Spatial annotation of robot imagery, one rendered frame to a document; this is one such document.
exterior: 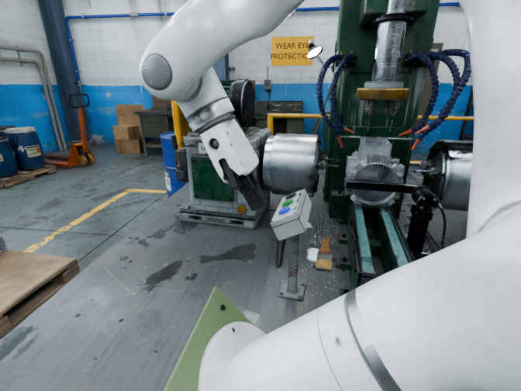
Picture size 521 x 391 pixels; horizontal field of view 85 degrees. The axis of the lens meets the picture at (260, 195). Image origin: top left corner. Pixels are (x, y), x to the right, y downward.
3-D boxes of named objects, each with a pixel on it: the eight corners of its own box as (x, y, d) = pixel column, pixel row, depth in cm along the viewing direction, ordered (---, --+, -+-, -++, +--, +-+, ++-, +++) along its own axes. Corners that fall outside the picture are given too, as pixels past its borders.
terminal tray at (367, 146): (357, 155, 119) (359, 137, 116) (384, 157, 117) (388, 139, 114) (359, 162, 108) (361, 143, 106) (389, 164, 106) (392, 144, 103)
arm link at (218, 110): (216, 98, 45) (225, 115, 46) (234, 96, 53) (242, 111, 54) (177, 122, 48) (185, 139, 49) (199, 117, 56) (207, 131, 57)
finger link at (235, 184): (229, 180, 47) (246, 191, 51) (222, 142, 50) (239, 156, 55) (222, 183, 47) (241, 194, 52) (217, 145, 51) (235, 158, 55)
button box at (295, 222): (289, 212, 82) (281, 196, 81) (312, 203, 80) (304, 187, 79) (278, 241, 67) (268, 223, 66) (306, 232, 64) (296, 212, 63)
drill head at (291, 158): (248, 181, 138) (247, 127, 129) (326, 186, 130) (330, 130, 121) (230, 199, 115) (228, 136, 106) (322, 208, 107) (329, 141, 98)
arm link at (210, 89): (217, 97, 45) (233, 96, 54) (174, 13, 42) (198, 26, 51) (176, 122, 48) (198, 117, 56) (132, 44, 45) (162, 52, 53)
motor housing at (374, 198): (343, 188, 125) (347, 146, 119) (389, 192, 121) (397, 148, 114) (343, 206, 107) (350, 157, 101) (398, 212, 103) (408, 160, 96)
